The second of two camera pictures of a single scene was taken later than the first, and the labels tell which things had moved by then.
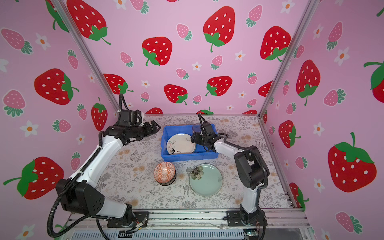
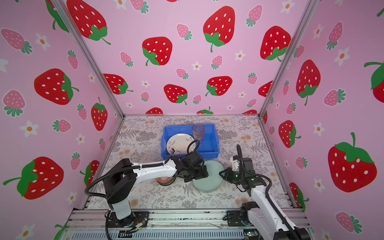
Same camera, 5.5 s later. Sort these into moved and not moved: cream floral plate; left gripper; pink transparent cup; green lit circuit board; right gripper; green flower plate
Moved: green flower plate; left gripper; right gripper
Not moved: pink transparent cup; cream floral plate; green lit circuit board
